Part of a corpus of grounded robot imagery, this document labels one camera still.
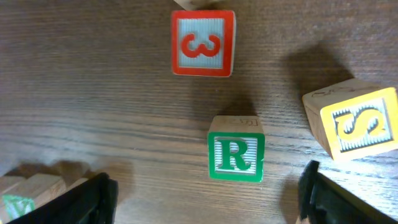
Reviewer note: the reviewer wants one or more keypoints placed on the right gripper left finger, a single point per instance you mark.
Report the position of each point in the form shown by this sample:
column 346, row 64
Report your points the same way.
column 92, row 202

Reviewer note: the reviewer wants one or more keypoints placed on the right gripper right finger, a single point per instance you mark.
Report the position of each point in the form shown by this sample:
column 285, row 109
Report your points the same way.
column 323, row 201

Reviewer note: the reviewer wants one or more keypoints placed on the green V block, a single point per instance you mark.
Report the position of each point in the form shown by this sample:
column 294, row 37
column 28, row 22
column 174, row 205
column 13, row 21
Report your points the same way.
column 29, row 195

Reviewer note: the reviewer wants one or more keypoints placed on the green R block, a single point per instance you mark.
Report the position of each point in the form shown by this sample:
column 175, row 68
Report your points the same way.
column 236, row 146

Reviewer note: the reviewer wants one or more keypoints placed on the blue P block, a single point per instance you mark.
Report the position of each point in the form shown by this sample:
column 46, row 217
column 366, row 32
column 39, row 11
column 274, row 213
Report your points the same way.
column 77, row 183

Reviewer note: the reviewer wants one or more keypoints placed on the yellow S block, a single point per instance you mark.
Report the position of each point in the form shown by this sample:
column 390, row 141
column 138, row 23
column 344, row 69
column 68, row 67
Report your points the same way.
column 353, row 119

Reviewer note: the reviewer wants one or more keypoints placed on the red 3 block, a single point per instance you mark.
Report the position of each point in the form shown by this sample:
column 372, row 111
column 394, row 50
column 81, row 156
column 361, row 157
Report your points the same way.
column 203, row 42

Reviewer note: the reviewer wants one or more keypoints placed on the blue block near 3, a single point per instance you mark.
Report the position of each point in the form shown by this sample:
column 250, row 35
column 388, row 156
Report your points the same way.
column 197, row 4

